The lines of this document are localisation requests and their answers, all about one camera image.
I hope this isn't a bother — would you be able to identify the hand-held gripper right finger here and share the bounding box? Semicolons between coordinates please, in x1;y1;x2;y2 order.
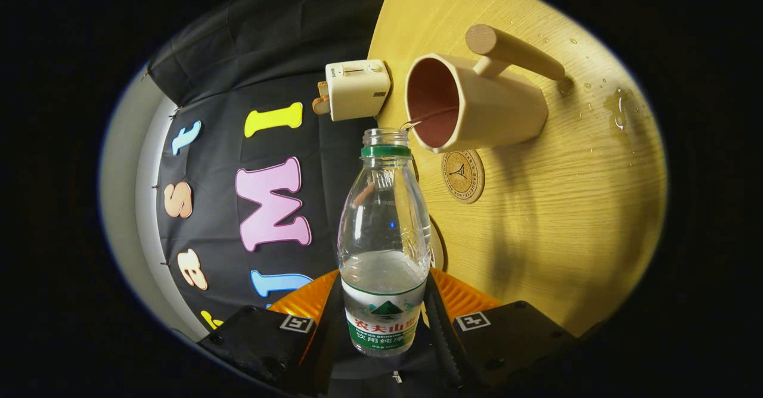
422;267;580;390

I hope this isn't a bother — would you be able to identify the toasted bread slice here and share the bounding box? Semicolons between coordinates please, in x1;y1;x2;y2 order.
312;81;331;116

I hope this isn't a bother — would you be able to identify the black backdrop cloth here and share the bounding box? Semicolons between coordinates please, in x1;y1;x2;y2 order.
146;0;397;330

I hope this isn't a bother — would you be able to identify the beige cup with wooden handle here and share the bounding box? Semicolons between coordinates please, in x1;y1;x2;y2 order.
405;24;566;154

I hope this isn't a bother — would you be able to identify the round cork coaster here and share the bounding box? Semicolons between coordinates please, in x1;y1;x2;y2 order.
442;150;485;204

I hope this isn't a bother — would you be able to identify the white toaster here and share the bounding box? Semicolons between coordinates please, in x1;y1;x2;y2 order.
325;59;392;122

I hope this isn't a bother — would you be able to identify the clear plastic juice bottle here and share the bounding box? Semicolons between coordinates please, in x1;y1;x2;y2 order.
337;128;433;358

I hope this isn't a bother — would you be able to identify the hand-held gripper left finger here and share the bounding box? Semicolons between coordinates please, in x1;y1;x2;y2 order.
197;269;348;396

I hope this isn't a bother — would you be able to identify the wooden table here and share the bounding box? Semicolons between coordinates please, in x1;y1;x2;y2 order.
368;0;668;337

